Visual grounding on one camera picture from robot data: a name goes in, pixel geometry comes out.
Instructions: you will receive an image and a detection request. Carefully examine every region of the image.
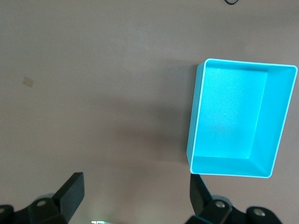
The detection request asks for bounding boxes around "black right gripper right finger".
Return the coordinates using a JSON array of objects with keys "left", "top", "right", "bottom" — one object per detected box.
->
[{"left": 186, "top": 174, "right": 285, "bottom": 224}]

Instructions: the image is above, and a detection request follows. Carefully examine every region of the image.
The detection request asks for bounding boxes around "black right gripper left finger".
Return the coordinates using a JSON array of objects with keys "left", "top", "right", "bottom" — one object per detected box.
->
[{"left": 0, "top": 172, "right": 85, "bottom": 224}]

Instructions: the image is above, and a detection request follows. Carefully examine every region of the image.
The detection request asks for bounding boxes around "blue plastic box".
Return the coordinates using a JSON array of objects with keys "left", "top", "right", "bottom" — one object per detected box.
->
[{"left": 186, "top": 58, "right": 299, "bottom": 179}]

